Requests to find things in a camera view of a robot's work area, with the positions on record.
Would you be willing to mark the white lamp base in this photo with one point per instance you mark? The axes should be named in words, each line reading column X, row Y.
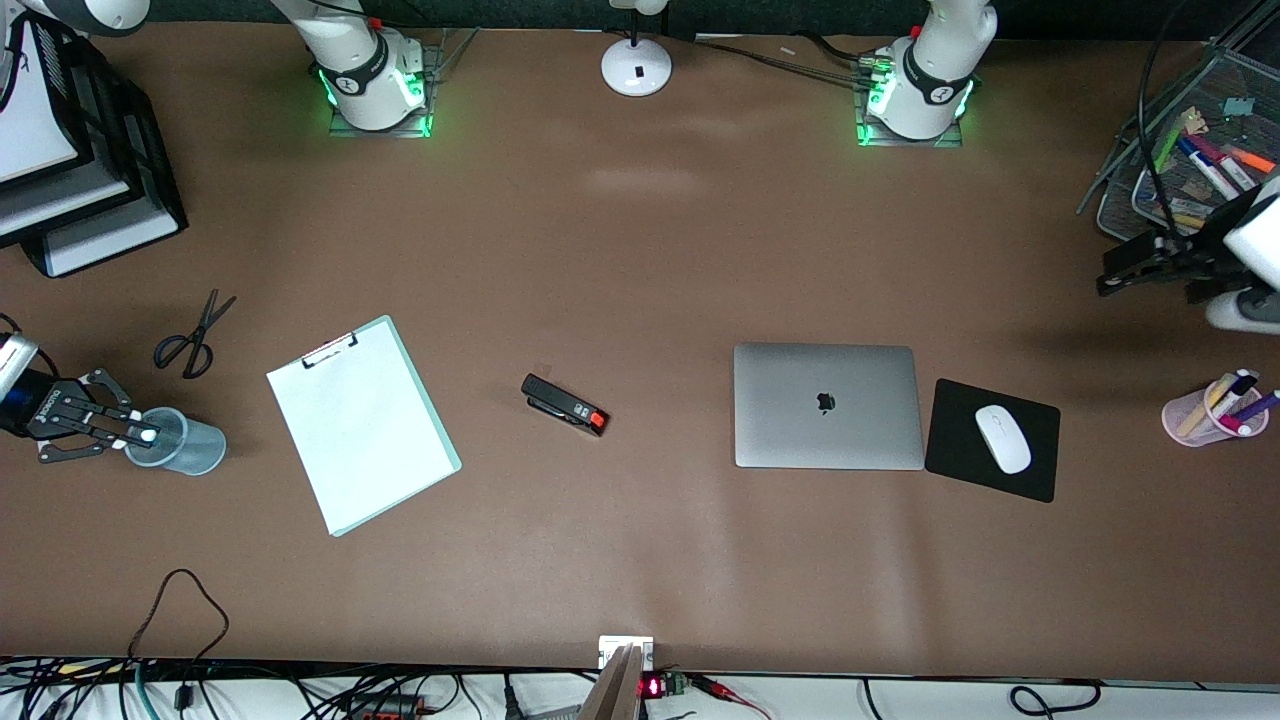
column 636, row 65

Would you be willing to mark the grey camera mount bar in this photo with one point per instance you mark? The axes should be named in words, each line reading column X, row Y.
column 612, row 690

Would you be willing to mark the grey mesh desk organizer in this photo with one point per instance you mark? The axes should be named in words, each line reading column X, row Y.
column 1230, row 80

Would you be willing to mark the green marker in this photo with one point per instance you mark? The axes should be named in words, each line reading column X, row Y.
column 1172, row 145

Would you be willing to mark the black scissors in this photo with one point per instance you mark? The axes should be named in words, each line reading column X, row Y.
column 200, row 334

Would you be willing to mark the white board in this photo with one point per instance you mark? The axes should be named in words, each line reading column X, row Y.
column 370, row 430

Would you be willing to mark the purple marker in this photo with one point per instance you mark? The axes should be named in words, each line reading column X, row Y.
column 1262, row 405

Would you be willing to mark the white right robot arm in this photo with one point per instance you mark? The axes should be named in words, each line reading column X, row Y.
column 365, row 70

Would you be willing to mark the small teal card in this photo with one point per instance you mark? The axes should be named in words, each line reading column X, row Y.
column 1238, row 106

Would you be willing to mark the black stapler with red tip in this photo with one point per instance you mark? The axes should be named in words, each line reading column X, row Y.
column 560, row 402

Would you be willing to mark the black capped white marker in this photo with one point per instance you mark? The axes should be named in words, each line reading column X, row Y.
column 1240, row 381

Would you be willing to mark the silver laptop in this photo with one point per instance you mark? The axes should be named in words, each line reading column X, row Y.
column 825, row 430

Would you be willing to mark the black stacked document tray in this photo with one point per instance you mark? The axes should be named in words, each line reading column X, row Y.
column 140, row 160

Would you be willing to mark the black mouse pad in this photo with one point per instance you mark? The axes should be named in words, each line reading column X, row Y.
column 950, row 450

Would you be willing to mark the black and red power strip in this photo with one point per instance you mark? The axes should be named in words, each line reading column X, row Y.
column 390, row 707

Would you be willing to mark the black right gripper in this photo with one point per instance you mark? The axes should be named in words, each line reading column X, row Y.
column 33, row 403

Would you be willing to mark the orange marker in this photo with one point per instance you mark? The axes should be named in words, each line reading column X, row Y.
column 1250, row 158

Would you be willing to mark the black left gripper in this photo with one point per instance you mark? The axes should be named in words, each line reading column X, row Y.
column 1188, row 262

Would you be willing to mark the pink mesh pen cup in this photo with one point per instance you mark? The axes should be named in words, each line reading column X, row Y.
column 1180, row 425

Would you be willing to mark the magenta marker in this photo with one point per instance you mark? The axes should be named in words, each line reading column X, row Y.
column 1222, row 160

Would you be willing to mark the red LED display module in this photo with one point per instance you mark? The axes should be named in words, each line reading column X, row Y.
column 655, row 686

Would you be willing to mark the blue capped white marker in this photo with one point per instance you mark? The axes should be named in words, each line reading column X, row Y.
column 1208, row 170

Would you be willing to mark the yellow pen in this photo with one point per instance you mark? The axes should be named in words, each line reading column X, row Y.
column 1200, row 412

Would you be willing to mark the teal clipboard with metal clip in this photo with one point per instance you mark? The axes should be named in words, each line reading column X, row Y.
column 330, row 350

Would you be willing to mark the white computer mouse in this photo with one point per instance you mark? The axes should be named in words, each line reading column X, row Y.
column 1003, row 438

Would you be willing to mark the light blue mesh cup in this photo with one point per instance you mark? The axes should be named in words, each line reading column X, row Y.
column 195, row 445

